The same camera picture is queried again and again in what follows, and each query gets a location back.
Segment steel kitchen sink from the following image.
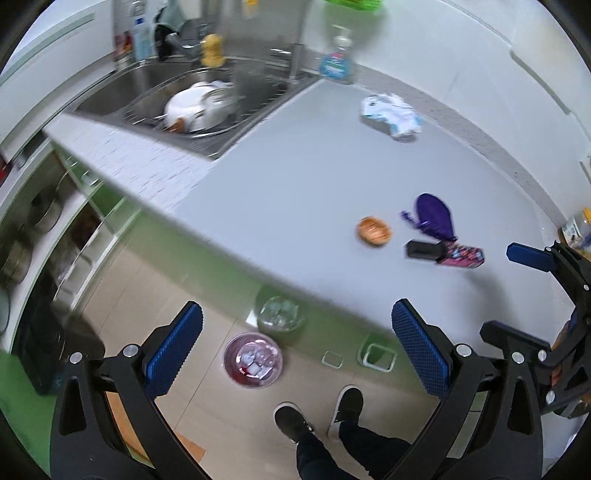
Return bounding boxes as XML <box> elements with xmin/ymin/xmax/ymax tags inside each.
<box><xmin>67</xmin><ymin>58</ymin><xmax>318</xmax><ymax>160</ymax></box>

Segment yellow sponge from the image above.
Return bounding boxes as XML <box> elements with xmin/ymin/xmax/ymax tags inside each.
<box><xmin>200</xmin><ymin>34</ymin><xmax>226</xmax><ymax>68</ymax></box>

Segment pink round trash bin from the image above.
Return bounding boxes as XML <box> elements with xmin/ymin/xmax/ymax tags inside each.
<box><xmin>223</xmin><ymin>332</ymin><xmax>283</xmax><ymax>388</ymax></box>

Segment purple drawstring pouch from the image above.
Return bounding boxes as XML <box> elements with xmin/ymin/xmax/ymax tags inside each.
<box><xmin>401</xmin><ymin>193</ymin><xmax>457</xmax><ymax>242</ymax></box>

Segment black pink wrapper pack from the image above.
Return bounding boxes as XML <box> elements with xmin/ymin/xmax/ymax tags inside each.
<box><xmin>405</xmin><ymin>240</ymin><xmax>485</xmax><ymax>268</ymax></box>

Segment wire dish rack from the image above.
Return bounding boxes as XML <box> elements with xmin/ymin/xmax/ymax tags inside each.
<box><xmin>124</xmin><ymin>68</ymin><xmax>290</xmax><ymax>139</ymax></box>

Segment white blue plastic bag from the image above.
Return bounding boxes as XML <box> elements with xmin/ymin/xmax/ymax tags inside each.
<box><xmin>361</xmin><ymin>93</ymin><xmax>423</xmax><ymax>142</ymax></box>

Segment left black shoe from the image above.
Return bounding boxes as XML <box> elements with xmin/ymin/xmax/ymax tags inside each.
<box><xmin>273</xmin><ymin>402</ymin><xmax>314</xmax><ymax>444</ymax></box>

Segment white plate in sink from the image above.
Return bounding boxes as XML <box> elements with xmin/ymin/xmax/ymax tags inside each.
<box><xmin>163</xmin><ymin>80</ymin><xmax>238</xmax><ymax>134</ymax></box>

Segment orange floor mat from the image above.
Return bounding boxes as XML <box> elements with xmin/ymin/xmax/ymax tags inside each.
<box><xmin>106</xmin><ymin>392</ymin><xmax>206</xmax><ymax>467</ymax></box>

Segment soap dispenser bottle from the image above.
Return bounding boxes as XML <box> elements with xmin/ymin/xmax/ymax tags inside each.
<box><xmin>318</xmin><ymin>24</ymin><xmax>353</xmax><ymax>84</ymax></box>

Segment right black shoe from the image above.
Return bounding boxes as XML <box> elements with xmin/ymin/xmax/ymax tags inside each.
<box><xmin>327</xmin><ymin>385</ymin><xmax>365</xmax><ymax>442</ymax></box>

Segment steel faucet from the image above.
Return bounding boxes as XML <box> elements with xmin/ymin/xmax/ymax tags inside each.
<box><xmin>269</xmin><ymin>1</ymin><xmax>311</xmax><ymax>84</ymax></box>

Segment dark trouser leg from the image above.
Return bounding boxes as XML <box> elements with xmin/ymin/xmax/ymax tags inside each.
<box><xmin>295</xmin><ymin>421</ymin><xmax>411</xmax><ymax>479</ymax></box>

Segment black shoe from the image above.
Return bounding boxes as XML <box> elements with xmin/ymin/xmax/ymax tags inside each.
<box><xmin>327</xmin><ymin>385</ymin><xmax>365</xmax><ymax>442</ymax></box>
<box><xmin>273</xmin><ymin>402</ymin><xmax>314</xmax><ymax>444</ymax></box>

